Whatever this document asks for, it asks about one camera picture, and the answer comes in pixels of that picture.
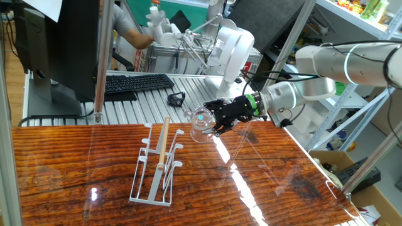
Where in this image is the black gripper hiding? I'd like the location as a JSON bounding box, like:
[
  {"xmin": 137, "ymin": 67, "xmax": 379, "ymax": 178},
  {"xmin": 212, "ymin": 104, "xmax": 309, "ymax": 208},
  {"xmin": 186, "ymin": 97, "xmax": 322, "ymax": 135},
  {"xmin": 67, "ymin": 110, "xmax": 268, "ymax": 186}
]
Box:
[{"xmin": 203, "ymin": 95, "xmax": 256, "ymax": 137}]

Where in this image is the clear glass cup with handle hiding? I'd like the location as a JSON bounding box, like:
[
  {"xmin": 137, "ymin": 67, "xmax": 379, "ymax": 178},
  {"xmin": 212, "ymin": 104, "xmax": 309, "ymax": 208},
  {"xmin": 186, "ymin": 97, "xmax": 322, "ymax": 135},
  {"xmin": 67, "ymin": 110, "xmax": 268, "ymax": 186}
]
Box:
[{"xmin": 183, "ymin": 107, "xmax": 217, "ymax": 144}]

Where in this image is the person bare forearm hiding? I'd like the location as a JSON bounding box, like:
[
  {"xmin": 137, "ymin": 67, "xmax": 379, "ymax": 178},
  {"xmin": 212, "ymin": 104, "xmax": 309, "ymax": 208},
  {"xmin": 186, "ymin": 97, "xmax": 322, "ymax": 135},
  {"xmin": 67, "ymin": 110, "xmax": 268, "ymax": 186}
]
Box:
[{"xmin": 121, "ymin": 26, "xmax": 155, "ymax": 50}]

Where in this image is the small black phone holder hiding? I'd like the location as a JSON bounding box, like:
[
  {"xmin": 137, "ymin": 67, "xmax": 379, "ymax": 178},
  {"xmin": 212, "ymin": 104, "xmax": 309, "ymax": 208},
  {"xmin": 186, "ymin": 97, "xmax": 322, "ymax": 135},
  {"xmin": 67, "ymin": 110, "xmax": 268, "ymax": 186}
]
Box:
[{"xmin": 166, "ymin": 91, "xmax": 186, "ymax": 108}]

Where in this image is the white haptic control device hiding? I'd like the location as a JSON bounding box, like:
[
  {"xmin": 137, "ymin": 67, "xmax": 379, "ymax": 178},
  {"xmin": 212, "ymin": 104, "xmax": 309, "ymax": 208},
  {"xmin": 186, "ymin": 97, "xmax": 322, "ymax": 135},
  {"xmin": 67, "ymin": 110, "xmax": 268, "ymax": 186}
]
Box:
[{"xmin": 146, "ymin": 6, "xmax": 261, "ymax": 101}]

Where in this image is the aluminium equipment case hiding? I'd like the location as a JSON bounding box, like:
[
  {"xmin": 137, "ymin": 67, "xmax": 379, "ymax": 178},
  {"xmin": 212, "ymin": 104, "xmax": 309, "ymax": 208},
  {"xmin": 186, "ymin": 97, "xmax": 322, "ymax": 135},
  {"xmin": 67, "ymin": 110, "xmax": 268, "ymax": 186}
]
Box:
[{"xmin": 146, "ymin": 42, "xmax": 220, "ymax": 76}]

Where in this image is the black keyboard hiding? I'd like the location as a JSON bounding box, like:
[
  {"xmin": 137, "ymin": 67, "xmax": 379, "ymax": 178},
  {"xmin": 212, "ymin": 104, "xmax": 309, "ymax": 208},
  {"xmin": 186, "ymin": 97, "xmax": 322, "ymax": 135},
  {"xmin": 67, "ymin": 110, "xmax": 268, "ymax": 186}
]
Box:
[{"xmin": 104, "ymin": 73, "xmax": 175, "ymax": 95}]

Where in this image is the white box red label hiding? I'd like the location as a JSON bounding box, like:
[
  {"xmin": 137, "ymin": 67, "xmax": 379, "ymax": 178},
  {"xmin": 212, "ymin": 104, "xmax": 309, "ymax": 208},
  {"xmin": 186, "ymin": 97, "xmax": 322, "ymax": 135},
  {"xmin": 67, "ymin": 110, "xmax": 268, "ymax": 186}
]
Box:
[{"xmin": 117, "ymin": 30, "xmax": 148, "ymax": 73}]

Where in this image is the black tablet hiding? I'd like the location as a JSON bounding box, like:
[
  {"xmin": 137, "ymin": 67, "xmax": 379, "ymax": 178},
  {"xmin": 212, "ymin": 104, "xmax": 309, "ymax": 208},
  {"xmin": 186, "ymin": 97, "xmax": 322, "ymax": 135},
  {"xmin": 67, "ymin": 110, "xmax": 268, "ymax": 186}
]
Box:
[{"xmin": 169, "ymin": 9, "xmax": 192, "ymax": 34}]

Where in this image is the dark grey board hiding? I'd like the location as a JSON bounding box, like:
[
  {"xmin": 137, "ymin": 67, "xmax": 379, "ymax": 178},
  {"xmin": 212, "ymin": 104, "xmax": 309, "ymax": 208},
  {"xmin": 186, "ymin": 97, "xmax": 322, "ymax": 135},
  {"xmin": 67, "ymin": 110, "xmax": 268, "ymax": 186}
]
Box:
[{"xmin": 225, "ymin": 0, "xmax": 307, "ymax": 59}]

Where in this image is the black chair armrest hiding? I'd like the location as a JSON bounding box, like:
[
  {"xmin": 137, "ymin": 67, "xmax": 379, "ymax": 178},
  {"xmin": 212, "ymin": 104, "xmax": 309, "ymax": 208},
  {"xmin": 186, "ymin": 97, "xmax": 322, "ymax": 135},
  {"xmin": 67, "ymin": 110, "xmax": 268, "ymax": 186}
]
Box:
[{"xmin": 109, "ymin": 50, "xmax": 135, "ymax": 72}]

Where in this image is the black electronic box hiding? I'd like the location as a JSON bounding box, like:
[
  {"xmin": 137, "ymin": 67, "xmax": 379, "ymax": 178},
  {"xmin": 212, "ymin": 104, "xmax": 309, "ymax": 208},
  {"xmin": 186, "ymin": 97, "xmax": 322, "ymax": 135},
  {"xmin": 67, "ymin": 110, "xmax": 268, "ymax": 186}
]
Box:
[{"xmin": 335, "ymin": 156, "xmax": 381, "ymax": 194}]

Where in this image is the glossy wood grain mat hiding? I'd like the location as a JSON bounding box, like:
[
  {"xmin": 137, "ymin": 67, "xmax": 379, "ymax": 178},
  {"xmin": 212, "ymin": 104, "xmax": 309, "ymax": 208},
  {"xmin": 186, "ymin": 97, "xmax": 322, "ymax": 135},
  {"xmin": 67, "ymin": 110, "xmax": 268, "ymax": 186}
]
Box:
[{"xmin": 11, "ymin": 121, "xmax": 362, "ymax": 226}]

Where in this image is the black computer monitor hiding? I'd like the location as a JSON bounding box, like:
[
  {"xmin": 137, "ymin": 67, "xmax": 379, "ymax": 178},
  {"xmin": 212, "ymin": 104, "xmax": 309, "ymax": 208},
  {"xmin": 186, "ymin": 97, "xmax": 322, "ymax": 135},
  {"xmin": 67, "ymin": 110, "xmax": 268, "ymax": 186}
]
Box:
[{"xmin": 12, "ymin": 0, "xmax": 101, "ymax": 117}]

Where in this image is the brown cardboard box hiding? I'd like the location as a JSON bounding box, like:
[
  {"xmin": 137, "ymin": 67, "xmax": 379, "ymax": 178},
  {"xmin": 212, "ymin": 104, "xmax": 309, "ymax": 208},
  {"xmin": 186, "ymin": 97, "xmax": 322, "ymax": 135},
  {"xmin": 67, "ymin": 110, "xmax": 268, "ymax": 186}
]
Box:
[{"xmin": 309, "ymin": 149, "xmax": 402, "ymax": 226}]

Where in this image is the white paper sheet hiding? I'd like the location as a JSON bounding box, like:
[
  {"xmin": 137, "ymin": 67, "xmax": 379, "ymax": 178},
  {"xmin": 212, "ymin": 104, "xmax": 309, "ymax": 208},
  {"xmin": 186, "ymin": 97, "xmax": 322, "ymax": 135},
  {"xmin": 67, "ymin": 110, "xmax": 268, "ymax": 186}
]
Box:
[{"xmin": 24, "ymin": 0, "xmax": 63, "ymax": 23}]

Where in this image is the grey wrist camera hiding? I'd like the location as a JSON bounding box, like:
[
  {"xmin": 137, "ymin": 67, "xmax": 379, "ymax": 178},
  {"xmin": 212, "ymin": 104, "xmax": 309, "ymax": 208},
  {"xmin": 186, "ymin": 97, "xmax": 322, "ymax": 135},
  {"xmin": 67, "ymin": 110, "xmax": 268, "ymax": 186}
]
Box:
[{"xmin": 271, "ymin": 109, "xmax": 295, "ymax": 129}]

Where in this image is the white wire cup rack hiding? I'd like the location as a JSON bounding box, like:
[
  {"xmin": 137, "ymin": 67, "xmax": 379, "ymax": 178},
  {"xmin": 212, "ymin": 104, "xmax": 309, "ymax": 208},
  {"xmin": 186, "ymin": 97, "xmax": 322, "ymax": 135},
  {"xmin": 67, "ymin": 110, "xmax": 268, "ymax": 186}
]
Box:
[{"xmin": 129, "ymin": 116, "xmax": 185, "ymax": 208}]

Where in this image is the aluminium frame post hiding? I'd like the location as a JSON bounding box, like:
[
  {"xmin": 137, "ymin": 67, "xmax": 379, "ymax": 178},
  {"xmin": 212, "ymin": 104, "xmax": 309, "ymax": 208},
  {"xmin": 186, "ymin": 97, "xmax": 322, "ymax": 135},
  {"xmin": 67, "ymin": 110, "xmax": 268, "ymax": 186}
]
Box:
[
  {"xmin": 262, "ymin": 0, "xmax": 317, "ymax": 92},
  {"xmin": 94, "ymin": 0, "xmax": 116, "ymax": 124},
  {"xmin": 340, "ymin": 124, "xmax": 402, "ymax": 197},
  {"xmin": 0, "ymin": 56, "xmax": 23, "ymax": 226}
]

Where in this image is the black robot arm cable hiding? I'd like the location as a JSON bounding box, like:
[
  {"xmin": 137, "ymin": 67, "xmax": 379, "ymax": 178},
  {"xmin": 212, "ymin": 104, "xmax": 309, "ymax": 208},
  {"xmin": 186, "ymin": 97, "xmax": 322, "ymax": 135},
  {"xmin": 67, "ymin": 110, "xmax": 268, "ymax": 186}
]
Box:
[{"xmin": 240, "ymin": 40, "xmax": 402, "ymax": 139}]

